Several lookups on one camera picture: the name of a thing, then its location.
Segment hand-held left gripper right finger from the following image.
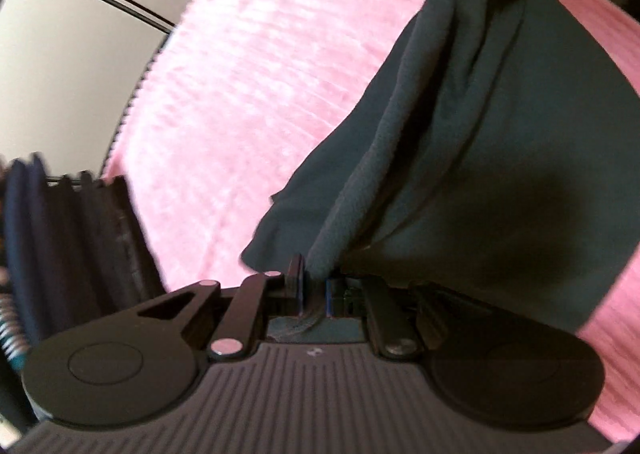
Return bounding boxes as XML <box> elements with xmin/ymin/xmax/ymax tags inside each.
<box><xmin>325</xmin><ymin>276</ymin><xmax>451</xmax><ymax>362</ymax></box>

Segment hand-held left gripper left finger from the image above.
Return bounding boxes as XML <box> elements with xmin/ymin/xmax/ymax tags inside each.
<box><xmin>137</xmin><ymin>254</ymin><xmax>307</xmax><ymax>362</ymax></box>

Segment dark teal garment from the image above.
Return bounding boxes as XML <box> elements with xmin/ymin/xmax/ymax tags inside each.
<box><xmin>240</xmin><ymin>0</ymin><xmax>640</xmax><ymax>342</ymax></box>

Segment pink fluffy blanket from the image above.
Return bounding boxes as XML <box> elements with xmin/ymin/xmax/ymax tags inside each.
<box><xmin>100</xmin><ymin>0</ymin><xmax>640</xmax><ymax>441</ymax></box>

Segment black folded cloth pile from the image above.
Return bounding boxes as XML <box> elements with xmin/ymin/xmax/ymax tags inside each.
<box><xmin>0</xmin><ymin>153</ymin><xmax>169</xmax><ymax>337</ymax></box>

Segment white closet doors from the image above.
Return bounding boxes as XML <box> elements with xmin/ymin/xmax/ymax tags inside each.
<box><xmin>0</xmin><ymin>0</ymin><xmax>177</xmax><ymax>176</ymax></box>

